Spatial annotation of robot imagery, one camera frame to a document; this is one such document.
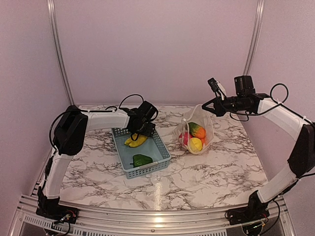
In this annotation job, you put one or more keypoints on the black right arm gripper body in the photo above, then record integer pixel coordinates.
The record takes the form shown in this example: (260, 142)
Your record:
(238, 106)

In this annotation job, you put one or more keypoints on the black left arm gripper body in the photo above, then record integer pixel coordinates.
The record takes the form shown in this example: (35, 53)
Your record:
(143, 130)

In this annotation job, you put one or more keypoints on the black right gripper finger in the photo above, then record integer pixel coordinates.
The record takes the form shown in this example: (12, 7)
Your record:
(218, 112)
(210, 105)

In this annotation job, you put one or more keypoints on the yellow toy banana bunch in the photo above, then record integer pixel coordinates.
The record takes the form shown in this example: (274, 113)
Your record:
(133, 144)

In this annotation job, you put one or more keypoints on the green orange toy mango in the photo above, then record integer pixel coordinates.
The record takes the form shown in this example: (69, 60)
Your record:
(196, 130)

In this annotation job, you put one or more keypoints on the clear zip top bag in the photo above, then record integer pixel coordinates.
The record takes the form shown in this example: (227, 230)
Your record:
(199, 116)

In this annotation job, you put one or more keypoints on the orange toy orange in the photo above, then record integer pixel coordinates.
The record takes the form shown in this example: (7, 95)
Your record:
(204, 141)

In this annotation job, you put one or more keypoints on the red toy apple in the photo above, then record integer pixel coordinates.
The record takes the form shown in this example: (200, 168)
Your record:
(184, 138)

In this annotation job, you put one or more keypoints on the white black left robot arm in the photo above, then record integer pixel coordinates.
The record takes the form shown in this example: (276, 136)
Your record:
(67, 134)

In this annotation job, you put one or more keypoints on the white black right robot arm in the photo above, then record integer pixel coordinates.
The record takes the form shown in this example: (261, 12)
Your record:
(294, 146)

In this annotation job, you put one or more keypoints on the light blue perforated basket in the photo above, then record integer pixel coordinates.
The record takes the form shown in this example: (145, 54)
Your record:
(154, 147)

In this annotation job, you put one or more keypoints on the green toy bell pepper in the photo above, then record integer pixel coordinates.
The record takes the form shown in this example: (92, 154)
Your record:
(140, 160)

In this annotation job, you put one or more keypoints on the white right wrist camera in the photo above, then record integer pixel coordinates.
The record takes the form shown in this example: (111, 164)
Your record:
(217, 88)

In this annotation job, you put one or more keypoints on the aluminium right frame post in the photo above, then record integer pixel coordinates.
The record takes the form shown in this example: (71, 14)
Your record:
(258, 20)

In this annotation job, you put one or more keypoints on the aluminium frame post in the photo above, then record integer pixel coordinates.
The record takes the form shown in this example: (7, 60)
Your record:
(258, 20)
(58, 49)

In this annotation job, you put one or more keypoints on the aluminium left frame post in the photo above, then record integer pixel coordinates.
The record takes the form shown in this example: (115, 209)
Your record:
(58, 49)

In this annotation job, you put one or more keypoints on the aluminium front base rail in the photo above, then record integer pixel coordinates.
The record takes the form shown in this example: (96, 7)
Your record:
(101, 221)

